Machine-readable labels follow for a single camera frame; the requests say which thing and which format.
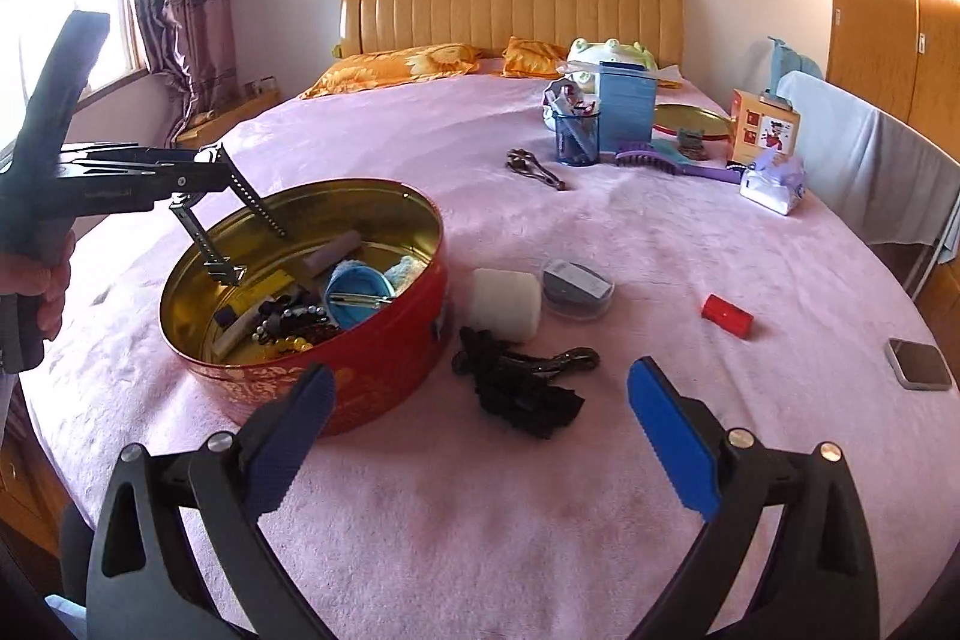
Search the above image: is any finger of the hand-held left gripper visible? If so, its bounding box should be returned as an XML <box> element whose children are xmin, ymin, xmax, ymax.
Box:
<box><xmin>169</xmin><ymin>194</ymin><xmax>249</xmax><ymax>289</ymax></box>
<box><xmin>214</xmin><ymin>143</ymin><xmax>290</xmax><ymax>239</ymax></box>

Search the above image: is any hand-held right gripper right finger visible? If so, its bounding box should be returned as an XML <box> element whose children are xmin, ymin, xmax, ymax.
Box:
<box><xmin>627</xmin><ymin>355</ymin><xmax>881</xmax><ymax>640</ymax></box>

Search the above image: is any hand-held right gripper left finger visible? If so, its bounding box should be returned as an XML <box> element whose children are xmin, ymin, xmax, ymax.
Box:
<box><xmin>86</xmin><ymin>361</ymin><xmax>338</xmax><ymax>640</ymax></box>

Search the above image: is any red round metal tin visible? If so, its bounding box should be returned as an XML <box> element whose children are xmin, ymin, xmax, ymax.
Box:
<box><xmin>157</xmin><ymin>179</ymin><xmax>452</xmax><ymax>439</ymax></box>

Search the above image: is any dark bead bracelet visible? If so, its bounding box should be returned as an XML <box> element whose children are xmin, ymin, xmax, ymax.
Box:
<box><xmin>251</xmin><ymin>301</ymin><xmax>339</xmax><ymax>342</ymax></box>

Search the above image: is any blue round compact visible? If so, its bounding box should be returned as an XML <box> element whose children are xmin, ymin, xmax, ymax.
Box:
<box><xmin>324</xmin><ymin>261</ymin><xmax>395</xmax><ymax>333</ymax></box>

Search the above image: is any person's left hand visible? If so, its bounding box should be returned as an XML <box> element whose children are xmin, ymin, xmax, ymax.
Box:
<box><xmin>0</xmin><ymin>230</ymin><xmax>78</xmax><ymax>342</ymax></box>

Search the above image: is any wooden nightstand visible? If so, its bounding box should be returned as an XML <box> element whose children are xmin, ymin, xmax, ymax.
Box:
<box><xmin>174</xmin><ymin>85</ymin><xmax>281</xmax><ymax>151</ymax></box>

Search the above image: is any window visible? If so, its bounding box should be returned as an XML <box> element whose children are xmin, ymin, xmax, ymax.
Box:
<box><xmin>0</xmin><ymin>0</ymin><xmax>148</xmax><ymax>163</ymax></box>

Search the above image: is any small red cylinder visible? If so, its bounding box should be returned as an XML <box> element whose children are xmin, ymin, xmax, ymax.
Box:
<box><xmin>702</xmin><ymin>293</ymin><xmax>754</xmax><ymax>339</ymax></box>

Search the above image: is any black hair clip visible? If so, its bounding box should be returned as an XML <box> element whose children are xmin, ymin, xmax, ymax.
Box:
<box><xmin>510</xmin><ymin>347</ymin><xmax>602</xmax><ymax>381</ymax></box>

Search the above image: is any black lace hair accessory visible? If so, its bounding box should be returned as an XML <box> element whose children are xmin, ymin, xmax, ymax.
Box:
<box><xmin>452</xmin><ymin>326</ymin><xmax>587</xmax><ymax>441</ymax></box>

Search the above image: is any round clear plastic container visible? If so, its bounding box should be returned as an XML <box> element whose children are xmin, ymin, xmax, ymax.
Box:
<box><xmin>541</xmin><ymin>259</ymin><xmax>617</xmax><ymax>319</ymax></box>

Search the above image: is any large orange floral pillow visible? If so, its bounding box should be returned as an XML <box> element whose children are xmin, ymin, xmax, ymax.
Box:
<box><xmin>300</xmin><ymin>42</ymin><xmax>482</xmax><ymax>100</ymax></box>

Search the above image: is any white foam roll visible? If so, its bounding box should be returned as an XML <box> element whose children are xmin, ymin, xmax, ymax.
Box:
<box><xmin>471</xmin><ymin>269</ymin><xmax>543</xmax><ymax>342</ymax></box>

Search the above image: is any grey smartphone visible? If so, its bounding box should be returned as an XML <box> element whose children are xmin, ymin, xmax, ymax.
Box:
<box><xmin>885</xmin><ymin>338</ymin><xmax>954</xmax><ymax>392</ymax></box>

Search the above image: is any purple tissue pack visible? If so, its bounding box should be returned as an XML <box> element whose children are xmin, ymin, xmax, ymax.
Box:
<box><xmin>740</xmin><ymin>151</ymin><xmax>808</xmax><ymax>216</ymax></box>

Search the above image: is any purple hairbrush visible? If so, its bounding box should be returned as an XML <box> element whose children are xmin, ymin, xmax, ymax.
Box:
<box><xmin>615</xmin><ymin>139</ymin><xmax>744</xmax><ymax>186</ymax></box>

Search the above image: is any brown hair claw clip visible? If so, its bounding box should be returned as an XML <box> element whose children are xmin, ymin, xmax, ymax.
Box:
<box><xmin>506</xmin><ymin>149</ymin><xmax>569</xmax><ymax>192</ymax></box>

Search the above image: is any white drying rack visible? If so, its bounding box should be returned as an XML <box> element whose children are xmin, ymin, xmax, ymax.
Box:
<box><xmin>906</xmin><ymin>235</ymin><xmax>950</xmax><ymax>305</ymax></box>

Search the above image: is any small orange floral pillow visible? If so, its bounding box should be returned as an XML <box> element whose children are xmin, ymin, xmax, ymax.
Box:
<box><xmin>501</xmin><ymin>36</ymin><xmax>572</xmax><ymax>81</ymax></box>

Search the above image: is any blue mesh pen holder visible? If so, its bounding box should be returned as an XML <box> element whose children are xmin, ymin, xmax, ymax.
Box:
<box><xmin>555</xmin><ymin>107</ymin><xmax>603</xmax><ymax>168</ymax></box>

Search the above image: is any orange printed box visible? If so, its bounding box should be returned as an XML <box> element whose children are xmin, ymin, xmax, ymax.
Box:
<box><xmin>731</xmin><ymin>89</ymin><xmax>803</xmax><ymax>166</ymax></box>

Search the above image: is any wooden bed headboard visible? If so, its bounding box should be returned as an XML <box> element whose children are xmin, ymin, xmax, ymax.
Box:
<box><xmin>337</xmin><ymin>0</ymin><xmax>686</xmax><ymax>68</ymax></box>

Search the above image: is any light blue towel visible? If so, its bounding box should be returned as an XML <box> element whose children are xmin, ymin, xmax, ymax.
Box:
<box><xmin>776</xmin><ymin>70</ymin><xmax>960</xmax><ymax>248</ymax></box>

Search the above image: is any blue cardboard box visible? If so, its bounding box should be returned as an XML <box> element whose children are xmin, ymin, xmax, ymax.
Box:
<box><xmin>596</xmin><ymin>61</ymin><xmax>660</xmax><ymax>141</ymax></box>

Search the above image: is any green frog plush toy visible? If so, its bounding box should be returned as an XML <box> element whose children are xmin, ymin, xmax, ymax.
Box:
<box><xmin>566</xmin><ymin>38</ymin><xmax>662</xmax><ymax>94</ymax></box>

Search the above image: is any teal bag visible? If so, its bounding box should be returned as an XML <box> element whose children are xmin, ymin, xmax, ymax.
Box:
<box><xmin>769</xmin><ymin>38</ymin><xmax>821</xmax><ymax>79</ymax></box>

